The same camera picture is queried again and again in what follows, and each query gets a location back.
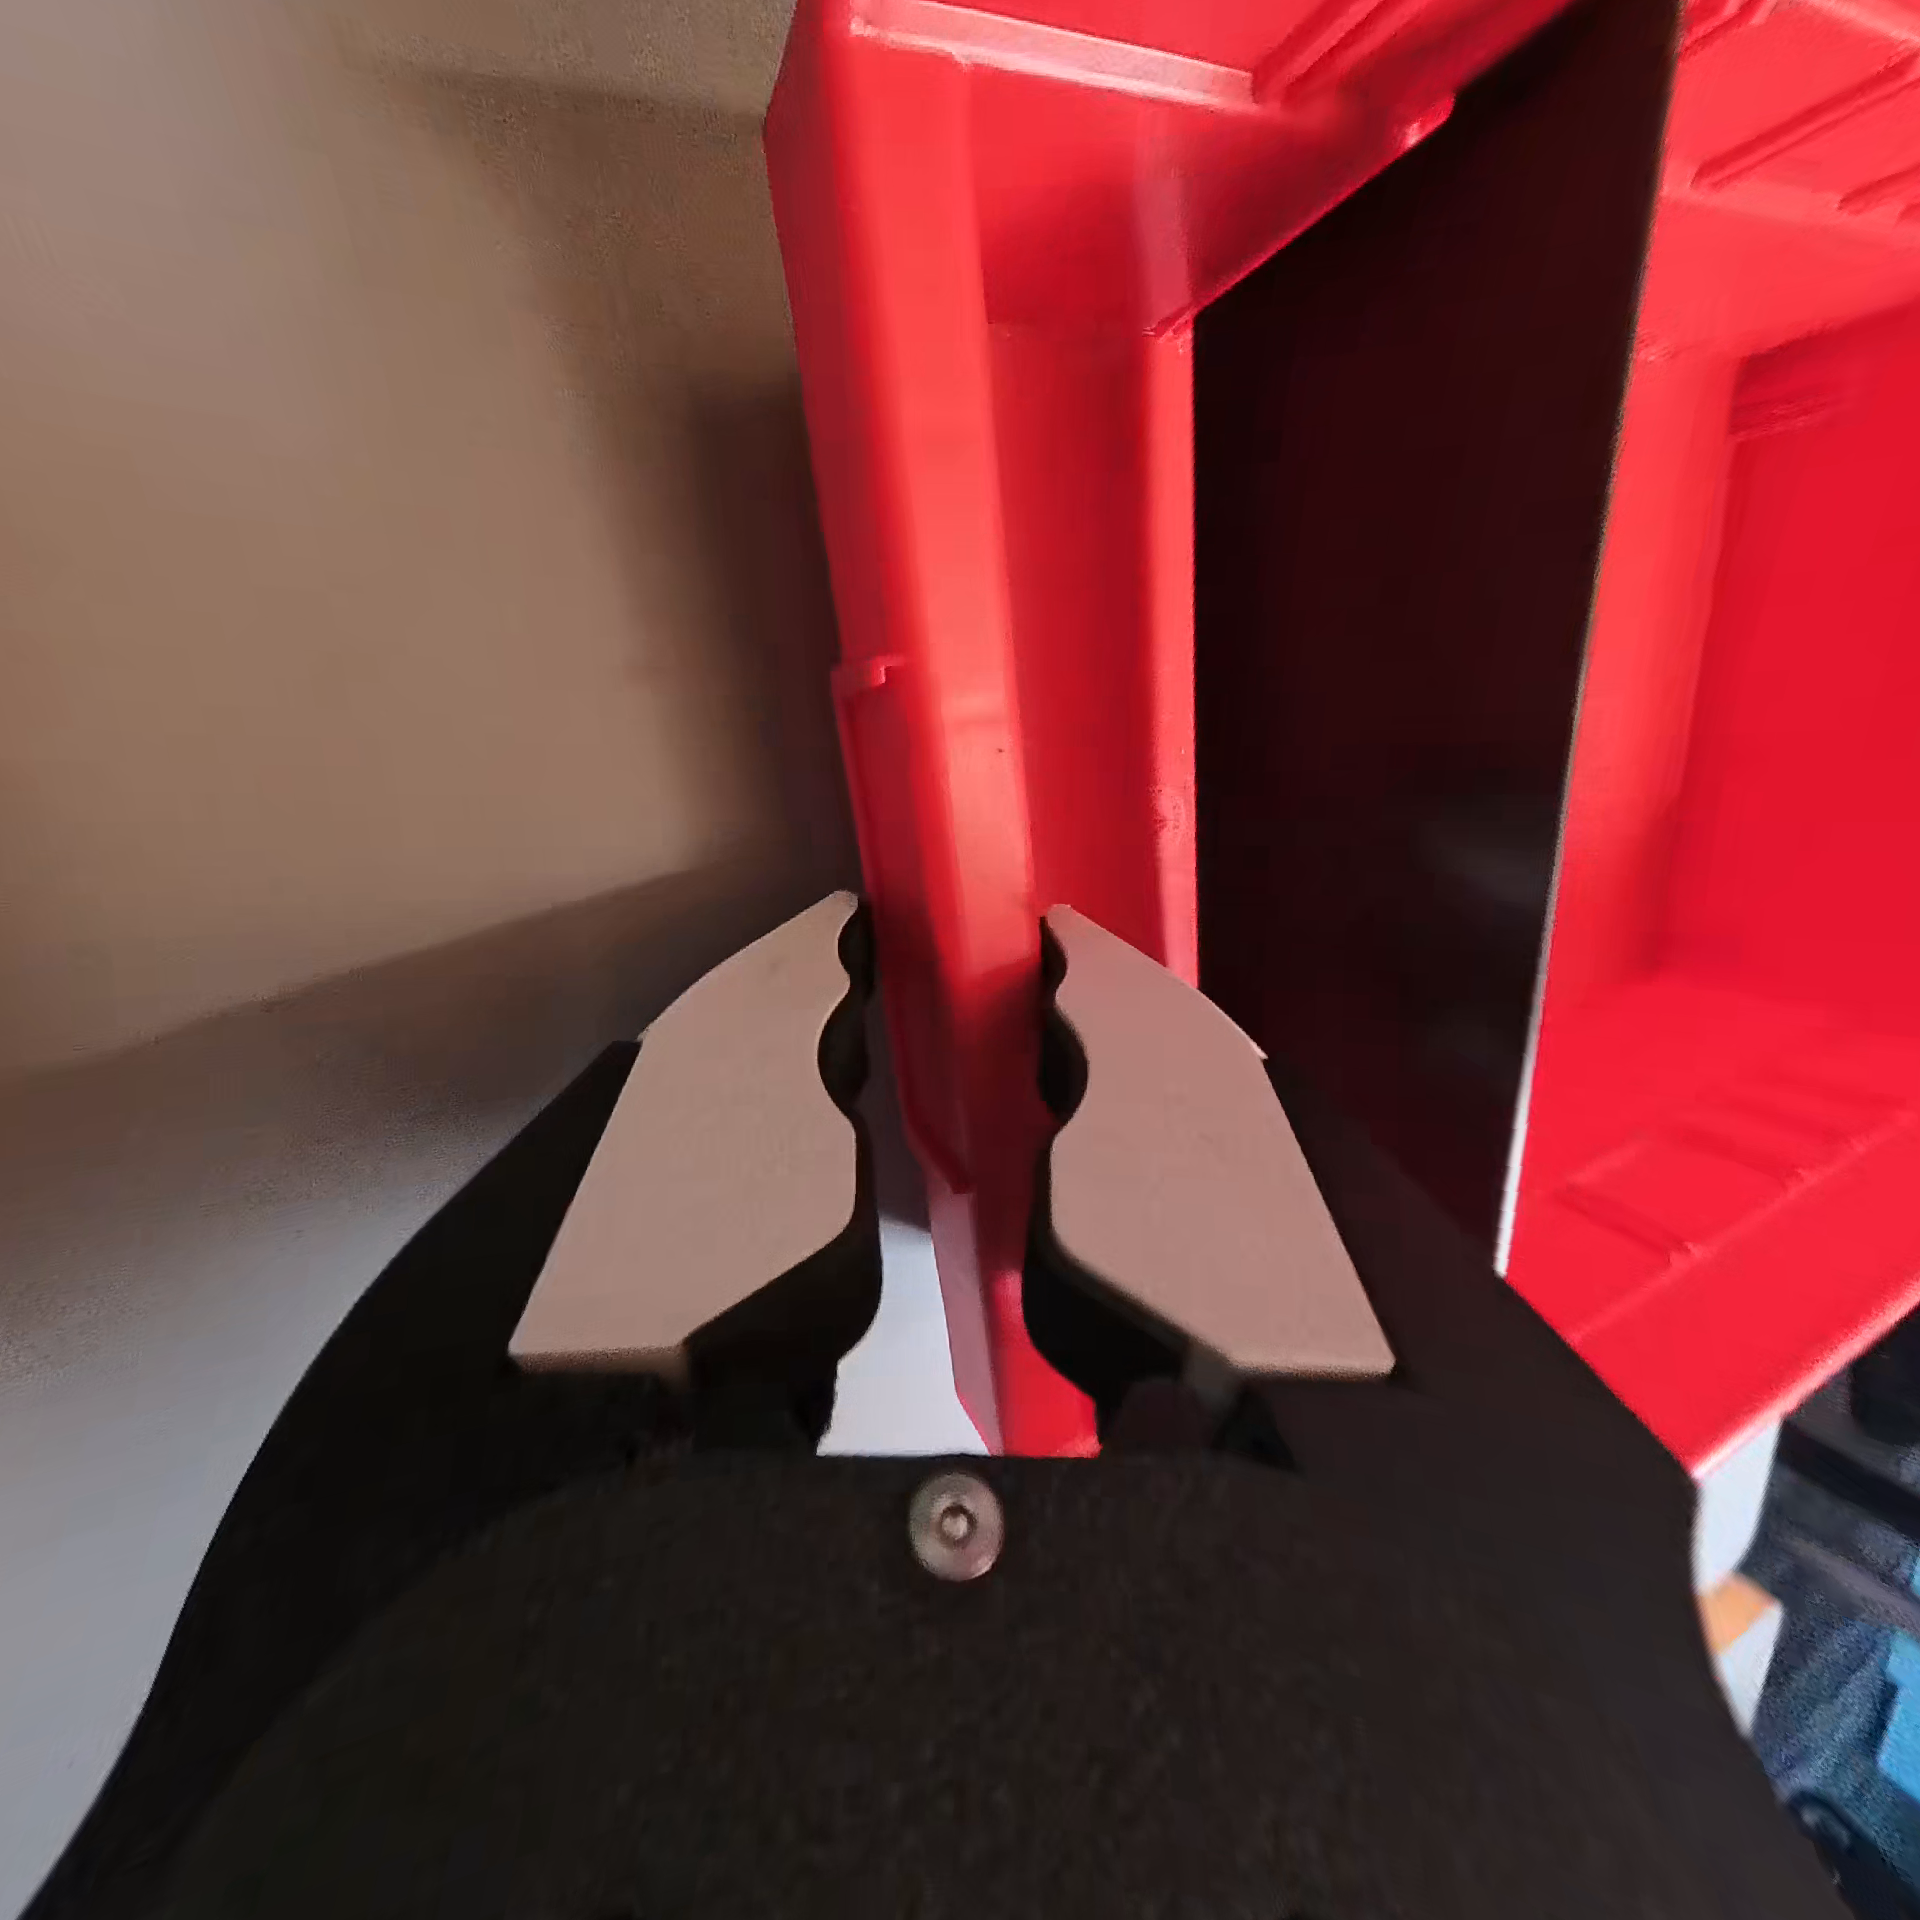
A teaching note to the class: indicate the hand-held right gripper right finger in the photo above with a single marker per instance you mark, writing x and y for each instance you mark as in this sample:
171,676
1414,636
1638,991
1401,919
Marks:
1201,1185

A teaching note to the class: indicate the red plastic bin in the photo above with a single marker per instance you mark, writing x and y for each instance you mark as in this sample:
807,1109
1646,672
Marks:
974,452

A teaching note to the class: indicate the black bin divider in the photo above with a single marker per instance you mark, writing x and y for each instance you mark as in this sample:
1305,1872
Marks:
1394,599

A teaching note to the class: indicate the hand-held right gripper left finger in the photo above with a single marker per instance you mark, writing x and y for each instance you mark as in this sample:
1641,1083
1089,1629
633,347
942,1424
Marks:
705,1171

